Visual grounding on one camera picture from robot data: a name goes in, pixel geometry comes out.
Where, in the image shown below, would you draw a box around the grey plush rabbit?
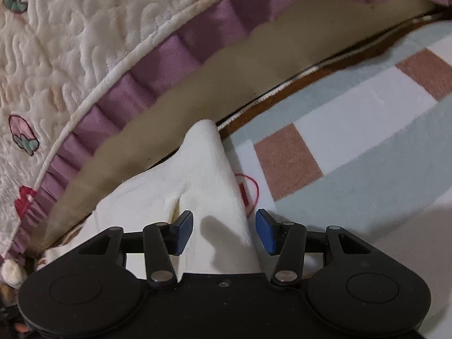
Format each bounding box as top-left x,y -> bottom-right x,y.
0,258 -> 29,291

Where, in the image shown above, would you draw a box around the cream fleece garment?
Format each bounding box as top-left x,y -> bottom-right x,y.
42,120 -> 262,280

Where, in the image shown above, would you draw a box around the quilted bedspread red bears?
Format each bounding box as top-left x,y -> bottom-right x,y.
28,0 -> 439,255

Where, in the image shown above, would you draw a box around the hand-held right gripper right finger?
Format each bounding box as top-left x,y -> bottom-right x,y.
256,209 -> 371,287

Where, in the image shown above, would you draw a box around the checkered printed rug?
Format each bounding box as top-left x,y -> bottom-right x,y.
60,12 -> 452,290

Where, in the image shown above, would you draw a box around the quilted bear print bedspread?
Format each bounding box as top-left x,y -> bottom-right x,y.
0,0 -> 452,257

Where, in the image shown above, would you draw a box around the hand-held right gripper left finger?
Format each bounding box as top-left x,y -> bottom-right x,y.
78,210 -> 194,288

